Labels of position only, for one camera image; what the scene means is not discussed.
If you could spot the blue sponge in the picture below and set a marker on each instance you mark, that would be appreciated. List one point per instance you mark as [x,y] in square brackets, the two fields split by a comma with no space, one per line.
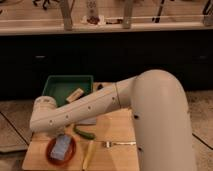
[61,146]

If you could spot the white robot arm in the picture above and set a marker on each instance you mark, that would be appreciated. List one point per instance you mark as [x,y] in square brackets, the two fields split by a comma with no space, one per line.
[160,114]

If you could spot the beige block in tray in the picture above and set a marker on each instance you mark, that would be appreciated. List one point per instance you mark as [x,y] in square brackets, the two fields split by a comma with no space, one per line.
[75,95]

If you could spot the green plastic tray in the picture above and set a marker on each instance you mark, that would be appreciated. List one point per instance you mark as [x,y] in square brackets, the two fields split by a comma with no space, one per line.
[61,86]

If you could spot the green vegetable toy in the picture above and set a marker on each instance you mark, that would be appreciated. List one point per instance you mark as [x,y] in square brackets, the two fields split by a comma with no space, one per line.
[83,134]

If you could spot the silver fork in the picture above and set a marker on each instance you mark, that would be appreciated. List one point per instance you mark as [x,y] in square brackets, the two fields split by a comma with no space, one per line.
[116,143]

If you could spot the wooden board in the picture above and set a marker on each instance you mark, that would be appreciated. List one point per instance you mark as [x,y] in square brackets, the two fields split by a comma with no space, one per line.
[109,128]

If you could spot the yellow banana toy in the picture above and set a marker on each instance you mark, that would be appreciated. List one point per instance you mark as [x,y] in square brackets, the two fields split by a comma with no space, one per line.
[88,155]

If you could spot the right metal frame post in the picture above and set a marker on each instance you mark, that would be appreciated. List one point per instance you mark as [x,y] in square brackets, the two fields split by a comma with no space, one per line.
[128,9]

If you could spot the metal frame post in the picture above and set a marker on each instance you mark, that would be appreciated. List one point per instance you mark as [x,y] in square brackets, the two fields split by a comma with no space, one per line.
[128,9]
[66,14]

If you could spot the left metal frame post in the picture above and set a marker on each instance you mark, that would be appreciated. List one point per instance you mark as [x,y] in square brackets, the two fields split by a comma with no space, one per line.
[66,14]

